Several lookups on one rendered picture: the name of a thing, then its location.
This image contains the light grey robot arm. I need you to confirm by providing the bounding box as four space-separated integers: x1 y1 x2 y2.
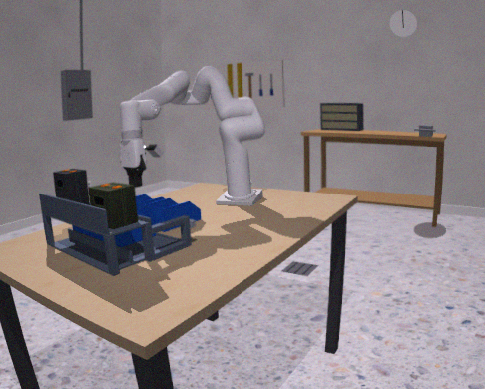
120 66 265 200

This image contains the blue bin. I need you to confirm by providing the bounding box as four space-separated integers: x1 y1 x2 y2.
136 194 165 216
91 228 142 247
143 198 201 224
72 225 91 236

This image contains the dark green case with orange latches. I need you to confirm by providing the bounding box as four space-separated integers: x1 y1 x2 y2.
88 183 138 229

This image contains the dark grey shelf rack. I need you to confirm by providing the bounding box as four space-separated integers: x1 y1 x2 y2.
39 194 196 276

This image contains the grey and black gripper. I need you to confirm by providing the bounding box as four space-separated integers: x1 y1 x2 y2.
120 137 146 187

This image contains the black case with orange latches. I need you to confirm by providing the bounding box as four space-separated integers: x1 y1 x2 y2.
53 169 90 205

